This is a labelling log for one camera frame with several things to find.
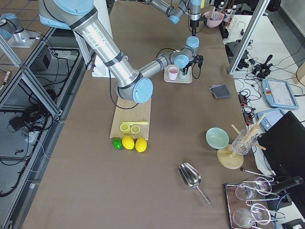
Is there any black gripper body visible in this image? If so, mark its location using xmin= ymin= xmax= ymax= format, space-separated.
xmin=184 ymin=62 xmax=192 ymax=69
xmin=190 ymin=20 xmax=199 ymax=31

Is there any green plastic cup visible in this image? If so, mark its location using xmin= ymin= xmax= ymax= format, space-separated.
xmin=178 ymin=69 xmax=187 ymax=80

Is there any pink plastic cup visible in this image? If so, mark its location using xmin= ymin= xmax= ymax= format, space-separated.
xmin=168 ymin=66 xmax=179 ymax=81

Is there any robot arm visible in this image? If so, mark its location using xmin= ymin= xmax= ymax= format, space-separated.
xmin=39 ymin=0 xmax=200 ymax=103
xmin=141 ymin=0 xmax=202 ymax=36

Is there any beige rabbit tray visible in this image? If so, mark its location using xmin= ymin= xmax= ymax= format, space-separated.
xmin=163 ymin=63 xmax=193 ymax=83

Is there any black framed mirror tray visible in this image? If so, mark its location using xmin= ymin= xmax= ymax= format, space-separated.
xmin=224 ymin=184 xmax=286 ymax=229

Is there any steel muddler in bowl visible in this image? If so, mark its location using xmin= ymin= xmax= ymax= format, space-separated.
xmin=210 ymin=6 xmax=215 ymax=21

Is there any pink bowl with ice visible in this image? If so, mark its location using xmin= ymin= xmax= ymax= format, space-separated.
xmin=204 ymin=11 xmax=224 ymax=28

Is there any grey folded cloth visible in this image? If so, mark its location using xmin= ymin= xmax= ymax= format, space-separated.
xmin=209 ymin=84 xmax=231 ymax=99

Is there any bamboo cutting board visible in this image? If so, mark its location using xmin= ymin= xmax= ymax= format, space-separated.
xmin=110 ymin=99 xmax=152 ymax=140

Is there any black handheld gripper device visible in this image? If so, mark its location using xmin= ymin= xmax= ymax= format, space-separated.
xmin=252 ymin=54 xmax=273 ymax=79

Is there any mint green bowl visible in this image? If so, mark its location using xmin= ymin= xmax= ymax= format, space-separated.
xmin=206 ymin=127 xmax=229 ymax=149

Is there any yellow plastic knife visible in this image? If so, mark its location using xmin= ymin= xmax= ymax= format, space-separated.
xmin=121 ymin=121 xmax=149 ymax=125

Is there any lemon half slice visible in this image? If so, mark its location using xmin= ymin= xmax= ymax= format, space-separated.
xmin=131 ymin=125 xmax=141 ymax=134
xmin=120 ymin=123 xmax=131 ymax=134

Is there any whole yellow lemon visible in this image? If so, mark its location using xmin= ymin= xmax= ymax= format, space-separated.
xmin=122 ymin=135 xmax=135 ymax=150
xmin=135 ymin=137 xmax=147 ymax=153

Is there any clear glass mug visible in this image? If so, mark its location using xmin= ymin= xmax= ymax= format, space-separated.
xmin=232 ymin=129 xmax=258 ymax=155

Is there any blue teach pendant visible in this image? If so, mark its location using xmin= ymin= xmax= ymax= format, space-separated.
xmin=256 ymin=107 xmax=285 ymax=131
xmin=262 ymin=79 xmax=299 ymax=110

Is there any wooden mug tree stand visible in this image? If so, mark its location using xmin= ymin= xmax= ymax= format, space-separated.
xmin=217 ymin=114 xmax=266 ymax=169

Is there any green lime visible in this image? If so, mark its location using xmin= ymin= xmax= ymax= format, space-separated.
xmin=112 ymin=138 xmax=123 ymax=149

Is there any steel scoop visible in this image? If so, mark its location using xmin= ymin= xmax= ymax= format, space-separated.
xmin=178 ymin=162 xmax=211 ymax=204

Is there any black computer monitor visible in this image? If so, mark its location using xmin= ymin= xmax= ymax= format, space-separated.
xmin=258 ymin=111 xmax=305 ymax=177

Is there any wine glass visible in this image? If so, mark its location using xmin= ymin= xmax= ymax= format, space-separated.
xmin=235 ymin=177 xmax=272 ymax=201
xmin=233 ymin=203 xmax=271 ymax=229

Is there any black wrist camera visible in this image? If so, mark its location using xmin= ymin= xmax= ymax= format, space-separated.
xmin=193 ymin=55 xmax=203 ymax=68
xmin=201 ymin=15 xmax=209 ymax=25

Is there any aluminium frame post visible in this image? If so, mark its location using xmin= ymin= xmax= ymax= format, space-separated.
xmin=228 ymin=0 xmax=270 ymax=76

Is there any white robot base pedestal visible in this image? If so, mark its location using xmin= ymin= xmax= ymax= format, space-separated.
xmin=84 ymin=0 xmax=128 ymax=79

